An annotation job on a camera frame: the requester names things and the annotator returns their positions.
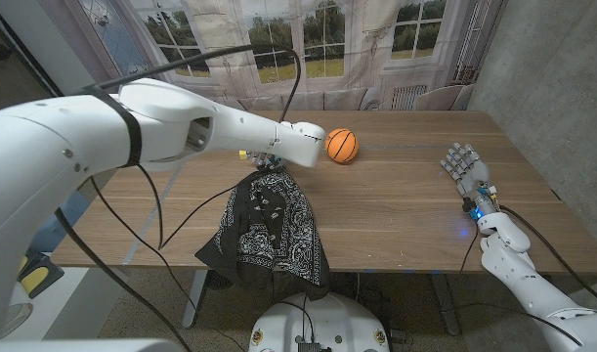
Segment blue chair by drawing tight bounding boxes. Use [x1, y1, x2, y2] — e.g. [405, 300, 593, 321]
[28, 190, 90, 253]

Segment thin black arm wire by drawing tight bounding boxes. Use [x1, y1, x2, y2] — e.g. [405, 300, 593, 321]
[457, 220, 481, 275]
[88, 163, 258, 352]

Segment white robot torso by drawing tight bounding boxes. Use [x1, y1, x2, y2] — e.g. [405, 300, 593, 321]
[248, 291, 391, 352]

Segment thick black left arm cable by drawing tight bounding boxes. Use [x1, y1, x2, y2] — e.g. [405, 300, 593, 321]
[53, 43, 303, 352]

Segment thin black right arm wire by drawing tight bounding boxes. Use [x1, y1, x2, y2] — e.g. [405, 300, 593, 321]
[457, 220, 481, 275]

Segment black torso cable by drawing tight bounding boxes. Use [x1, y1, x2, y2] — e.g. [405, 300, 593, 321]
[277, 298, 316, 344]

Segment round white floor device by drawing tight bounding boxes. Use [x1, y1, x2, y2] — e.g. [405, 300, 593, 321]
[0, 302, 34, 342]

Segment black white paisley bandana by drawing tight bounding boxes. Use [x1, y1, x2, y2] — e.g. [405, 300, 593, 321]
[194, 165, 331, 302]

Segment grey table leg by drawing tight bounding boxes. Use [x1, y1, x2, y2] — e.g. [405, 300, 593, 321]
[429, 273, 461, 336]

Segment orange mini basketball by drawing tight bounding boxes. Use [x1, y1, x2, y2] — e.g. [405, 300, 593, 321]
[324, 127, 361, 164]

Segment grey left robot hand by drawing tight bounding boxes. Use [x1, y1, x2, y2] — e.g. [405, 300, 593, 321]
[246, 151, 283, 171]

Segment yellow black foot pedal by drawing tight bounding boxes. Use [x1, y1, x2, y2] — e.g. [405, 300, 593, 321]
[17, 251, 64, 299]

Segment printed window backdrop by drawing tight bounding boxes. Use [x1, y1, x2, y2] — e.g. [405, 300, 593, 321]
[38, 0, 509, 114]

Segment white table leg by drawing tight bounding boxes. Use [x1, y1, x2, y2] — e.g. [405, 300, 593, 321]
[182, 269, 209, 329]

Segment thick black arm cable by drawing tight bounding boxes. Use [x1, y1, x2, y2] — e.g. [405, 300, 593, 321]
[53, 43, 303, 352]
[497, 204, 597, 307]

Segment white robot housing rim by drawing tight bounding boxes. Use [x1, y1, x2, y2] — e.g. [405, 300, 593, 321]
[0, 338, 185, 352]

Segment thin black left arm wire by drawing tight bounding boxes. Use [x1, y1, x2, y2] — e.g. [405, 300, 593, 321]
[88, 163, 258, 352]

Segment round black floor object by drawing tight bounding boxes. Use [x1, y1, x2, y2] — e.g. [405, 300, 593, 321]
[207, 271, 236, 290]

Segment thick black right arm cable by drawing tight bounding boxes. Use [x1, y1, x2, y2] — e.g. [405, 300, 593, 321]
[497, 204, 597, 307]

